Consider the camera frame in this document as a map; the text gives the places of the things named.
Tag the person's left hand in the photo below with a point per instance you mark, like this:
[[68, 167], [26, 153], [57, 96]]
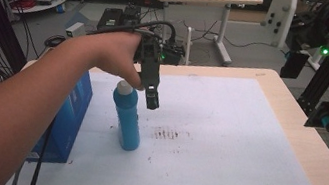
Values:
[[114, 53]]

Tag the black electronic box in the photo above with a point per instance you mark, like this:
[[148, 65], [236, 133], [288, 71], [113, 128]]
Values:
[[110, 18]]

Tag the white table mat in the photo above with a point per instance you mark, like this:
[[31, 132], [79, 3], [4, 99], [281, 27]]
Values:
[[183, 149]]

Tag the blue bottle with white cap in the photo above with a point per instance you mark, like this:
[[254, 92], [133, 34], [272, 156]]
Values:
[[127, 120]]

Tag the round white table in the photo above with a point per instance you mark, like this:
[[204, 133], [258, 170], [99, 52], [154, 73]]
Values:
[[41, 1]]

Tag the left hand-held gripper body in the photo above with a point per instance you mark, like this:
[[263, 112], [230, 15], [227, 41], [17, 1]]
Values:
[[149, 59]]

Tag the blue box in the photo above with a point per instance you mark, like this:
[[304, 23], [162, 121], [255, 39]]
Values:
[[67, 120]]

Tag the small white box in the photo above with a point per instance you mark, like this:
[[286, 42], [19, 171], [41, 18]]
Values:
[[75, 30]]

